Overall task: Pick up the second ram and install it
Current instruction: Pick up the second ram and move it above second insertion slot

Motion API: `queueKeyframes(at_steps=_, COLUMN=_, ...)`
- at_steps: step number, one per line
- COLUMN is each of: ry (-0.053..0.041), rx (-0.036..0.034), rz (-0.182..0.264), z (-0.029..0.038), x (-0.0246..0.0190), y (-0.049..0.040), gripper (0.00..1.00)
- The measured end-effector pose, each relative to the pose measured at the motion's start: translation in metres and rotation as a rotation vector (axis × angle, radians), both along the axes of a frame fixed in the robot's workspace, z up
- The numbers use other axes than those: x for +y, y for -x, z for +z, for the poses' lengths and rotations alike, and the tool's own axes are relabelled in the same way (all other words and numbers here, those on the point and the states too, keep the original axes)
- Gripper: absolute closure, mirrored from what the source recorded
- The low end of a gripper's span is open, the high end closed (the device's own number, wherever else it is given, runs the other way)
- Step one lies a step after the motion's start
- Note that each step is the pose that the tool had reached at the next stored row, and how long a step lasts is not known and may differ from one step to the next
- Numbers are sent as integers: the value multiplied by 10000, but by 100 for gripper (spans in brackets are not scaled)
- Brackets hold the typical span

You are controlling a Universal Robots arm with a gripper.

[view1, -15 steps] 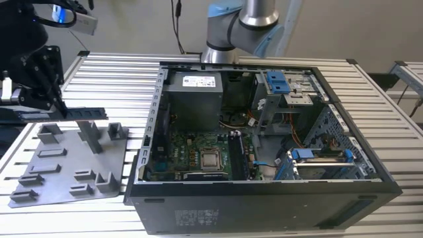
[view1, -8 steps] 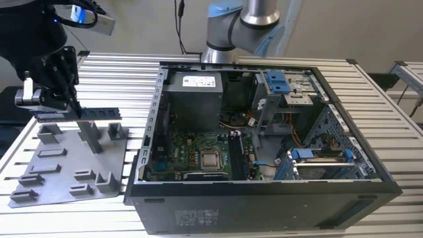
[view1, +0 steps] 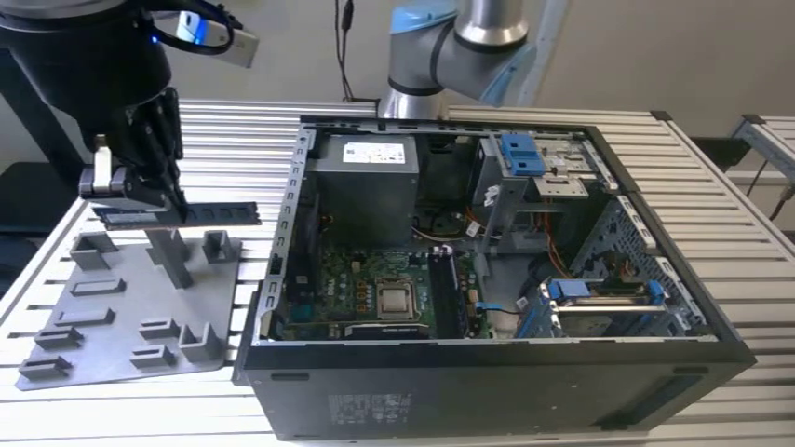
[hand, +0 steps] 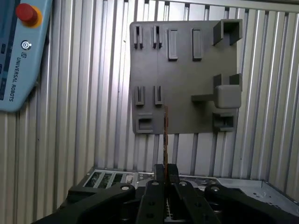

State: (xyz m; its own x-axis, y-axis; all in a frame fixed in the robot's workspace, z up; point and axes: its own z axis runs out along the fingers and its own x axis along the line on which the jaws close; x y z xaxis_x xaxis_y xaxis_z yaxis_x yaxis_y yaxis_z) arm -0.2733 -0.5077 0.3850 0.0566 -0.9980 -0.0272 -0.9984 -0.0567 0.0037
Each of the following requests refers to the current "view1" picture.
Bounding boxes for grey power supply unit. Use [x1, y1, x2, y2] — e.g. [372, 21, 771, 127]
[304, 134, 422, 248]

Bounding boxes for aluminium side table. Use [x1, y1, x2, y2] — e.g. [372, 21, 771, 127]
[723, 114, 795, 187]

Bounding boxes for black graphics card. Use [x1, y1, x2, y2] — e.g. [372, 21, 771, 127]
[332, 320, 435, 341]

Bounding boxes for CPU socket with cover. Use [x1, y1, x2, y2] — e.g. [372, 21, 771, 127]
[371, 277, 425, 322]

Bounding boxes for black open PC case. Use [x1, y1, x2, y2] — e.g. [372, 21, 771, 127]
[232, 114, 759, 441]

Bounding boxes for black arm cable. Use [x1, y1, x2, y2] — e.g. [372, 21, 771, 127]
[335, 0, 356, 101]

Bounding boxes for white and black wire bundle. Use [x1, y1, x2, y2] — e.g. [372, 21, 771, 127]
[411, 210, 481, 242]

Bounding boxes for silver CPU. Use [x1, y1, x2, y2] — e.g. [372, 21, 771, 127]
[378, 287, 417, 317]

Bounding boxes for blue drive latch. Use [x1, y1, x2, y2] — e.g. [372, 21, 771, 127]
[497, 132, 543, 179]

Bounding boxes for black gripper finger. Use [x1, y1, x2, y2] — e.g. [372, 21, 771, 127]
[115, 87, 191, 225]

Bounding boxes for blue data wire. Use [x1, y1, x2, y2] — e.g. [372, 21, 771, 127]
[475, 300, 527, 316]

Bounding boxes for green motherboard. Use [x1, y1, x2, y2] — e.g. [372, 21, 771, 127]
[272, 246, 497, 341]

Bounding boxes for grey parts rack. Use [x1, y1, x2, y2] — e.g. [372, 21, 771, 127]
[12, 227, 244, 392]

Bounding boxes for orange wires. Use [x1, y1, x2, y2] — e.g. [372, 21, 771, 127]
[542, 211, 578, 278]

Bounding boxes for hard disk in blue carrier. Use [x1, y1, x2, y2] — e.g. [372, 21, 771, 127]
[538, 278, 671, 337]

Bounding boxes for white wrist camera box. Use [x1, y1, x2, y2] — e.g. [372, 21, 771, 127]
[175, 7, 262, 70]

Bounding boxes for grey metal drive cage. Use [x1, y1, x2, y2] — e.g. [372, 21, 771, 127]
[471, 125, 617, 253]

